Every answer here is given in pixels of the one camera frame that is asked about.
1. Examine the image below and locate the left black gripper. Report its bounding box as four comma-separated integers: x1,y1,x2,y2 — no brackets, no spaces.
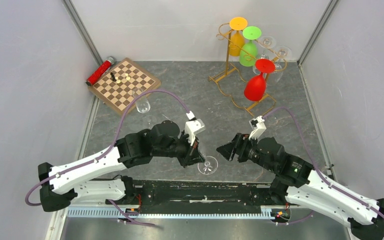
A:
153,130,206,169

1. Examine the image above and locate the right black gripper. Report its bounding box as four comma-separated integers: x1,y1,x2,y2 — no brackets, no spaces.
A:
216,132,276,173

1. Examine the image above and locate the clear green-rimmed wine glass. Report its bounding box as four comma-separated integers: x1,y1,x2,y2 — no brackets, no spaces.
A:
197,147,219,175

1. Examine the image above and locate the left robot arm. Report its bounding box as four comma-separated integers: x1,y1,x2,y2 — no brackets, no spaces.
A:
38,119,205,212

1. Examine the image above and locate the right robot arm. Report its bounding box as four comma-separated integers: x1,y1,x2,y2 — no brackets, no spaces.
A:
216,133,384,240

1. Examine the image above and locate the red wine glass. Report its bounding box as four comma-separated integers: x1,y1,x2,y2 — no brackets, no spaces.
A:
243,59,275,102

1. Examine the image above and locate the green wine glass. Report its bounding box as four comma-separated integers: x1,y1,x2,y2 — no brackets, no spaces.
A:
239,26,262,67

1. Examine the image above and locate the orange wine glass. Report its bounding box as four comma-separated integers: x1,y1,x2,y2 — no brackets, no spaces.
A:
229,16,248,57

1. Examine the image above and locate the clear back wine glass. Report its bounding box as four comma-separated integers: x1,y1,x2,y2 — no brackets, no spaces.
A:
256,35,277,59

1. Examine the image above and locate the wooden chessboard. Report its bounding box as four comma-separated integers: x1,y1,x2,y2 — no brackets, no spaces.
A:
88,57,162,115

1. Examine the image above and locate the black chess piece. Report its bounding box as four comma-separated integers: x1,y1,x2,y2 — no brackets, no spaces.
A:
110,72,116,82

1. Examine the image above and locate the red glitter tube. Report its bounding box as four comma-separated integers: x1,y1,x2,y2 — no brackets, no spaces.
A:
85,56,115,87

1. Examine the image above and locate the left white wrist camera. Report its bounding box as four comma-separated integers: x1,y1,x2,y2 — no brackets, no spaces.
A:
184,119,206,146

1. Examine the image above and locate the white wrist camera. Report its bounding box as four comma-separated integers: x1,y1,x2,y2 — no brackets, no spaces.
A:
248,115,267,140
184,119,206,146

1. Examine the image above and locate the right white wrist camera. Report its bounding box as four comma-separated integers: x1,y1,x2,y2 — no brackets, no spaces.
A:
248,115,267,140

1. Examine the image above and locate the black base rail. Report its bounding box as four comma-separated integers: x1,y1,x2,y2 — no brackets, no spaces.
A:
114,180,292,223

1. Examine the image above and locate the gold wire glass rack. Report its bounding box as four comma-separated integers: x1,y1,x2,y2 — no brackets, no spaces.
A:
208,22,278,116

